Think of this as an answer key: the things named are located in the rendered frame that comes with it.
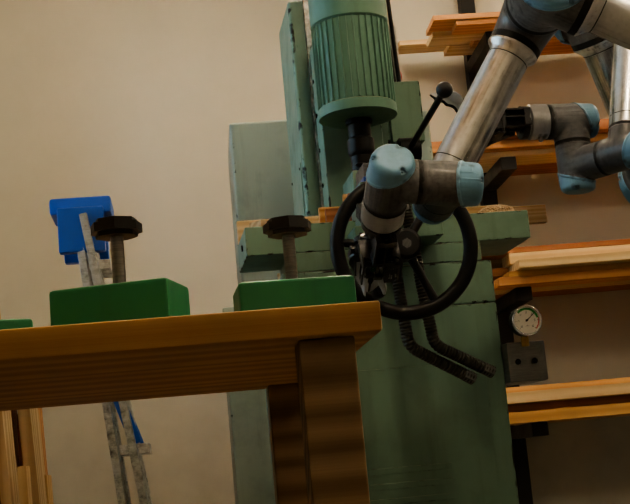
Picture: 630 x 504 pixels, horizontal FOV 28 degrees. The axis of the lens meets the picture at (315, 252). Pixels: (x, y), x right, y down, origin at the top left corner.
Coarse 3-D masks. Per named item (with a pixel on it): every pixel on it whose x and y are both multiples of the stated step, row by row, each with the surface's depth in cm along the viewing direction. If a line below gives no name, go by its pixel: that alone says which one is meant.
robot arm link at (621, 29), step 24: (528, 0) 212; (552, 0) 209; (576, 0) 209; (600, 0) 211; (624, 0) 212; (528, 24) 219; (552, 24) 216; (576, 24) 213; (600, 24) 213; (624, 24) 212
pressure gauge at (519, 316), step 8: (512, 312) 255; (520, 312) 253; (528, 312) 254; (536, 312) 254; (512, 320) 253; (520, 320) 253; (528, 320) 253; (536, 320) 254; (512, 328) 254; (520, 328) 253; (528, 328) 253; (536, 328) 253; (528, 336) 255; (528, 344) 255
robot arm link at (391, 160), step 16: (384, 160) 204; (400, 160) 204; (416, 160) 207; (368, 176) 207; (384, 176) 203; (400, 176) 203; (416, 176) 205; (368, 192) 208; (384, 192) 206; (400, 192) 206; (416, 192) 206; (368, 208) 211; (384, 208) 208; (400, 208) 210
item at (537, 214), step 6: (468, 210) 279; (474, 210) 279; (516, 210) 280; (528, 210) 281; (534, 210) 281; (540, 210) 281; (528, 216) 280; (534, 216) 280; (540, 216) 281; (546, 216) 281; (312, 222) 274; (318, 222) 274; (534, 222) 280; (540, 222) 281
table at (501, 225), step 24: (480, 216) 263; (504, 216) 263; (240, 240) 267; (264, 240) 256; (312, 240) 257; (432, 240) 256; (456, 240) 261; (480, 240) 262; (504, 240) 264; (240, 264) 271; (264, 264) 267
